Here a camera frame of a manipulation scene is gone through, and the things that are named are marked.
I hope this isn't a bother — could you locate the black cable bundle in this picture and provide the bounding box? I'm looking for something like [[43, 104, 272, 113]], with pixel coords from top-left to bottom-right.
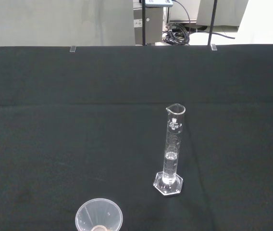
[[161, 21, 237, 46]]

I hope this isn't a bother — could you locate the black bench cloth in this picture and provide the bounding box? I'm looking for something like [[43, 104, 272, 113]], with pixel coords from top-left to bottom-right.
[[0, 44, 273, 231]]

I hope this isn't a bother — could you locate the grey metal cabinet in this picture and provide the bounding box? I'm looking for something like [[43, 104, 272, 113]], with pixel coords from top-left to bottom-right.
[[133, 6, 166, 46]]

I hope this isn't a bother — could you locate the black tripod pole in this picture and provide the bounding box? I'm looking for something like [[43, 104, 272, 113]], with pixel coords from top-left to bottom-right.
[[207, 0, 218, 46], [140, 0, 148, 46]]

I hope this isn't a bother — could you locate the clear plastic funnel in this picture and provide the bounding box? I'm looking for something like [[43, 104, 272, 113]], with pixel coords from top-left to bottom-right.
[[75, 198, 124, 231]]

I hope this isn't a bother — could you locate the grey partition panel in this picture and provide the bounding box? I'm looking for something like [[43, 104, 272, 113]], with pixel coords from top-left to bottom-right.
[[0, 0, 136, 48], [196, 0, 249, 26]]

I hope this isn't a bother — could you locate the grey device box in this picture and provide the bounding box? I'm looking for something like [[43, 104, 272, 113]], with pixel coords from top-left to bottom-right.
[[145, 0, 174, 7]]

